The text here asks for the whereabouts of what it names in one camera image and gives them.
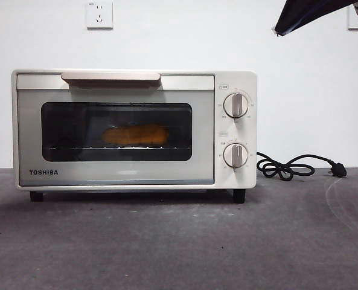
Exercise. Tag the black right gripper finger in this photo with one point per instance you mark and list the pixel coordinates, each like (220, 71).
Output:
(288, 12)
(323, 9)

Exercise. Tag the yellow corn cob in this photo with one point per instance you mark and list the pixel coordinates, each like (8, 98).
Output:
(136, 134)

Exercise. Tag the cream Toshiba toaster oven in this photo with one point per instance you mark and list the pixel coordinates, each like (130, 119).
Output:
(239, 78)

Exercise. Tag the cream oven knob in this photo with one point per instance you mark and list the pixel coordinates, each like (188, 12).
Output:
(235, 105)
(235, 155)

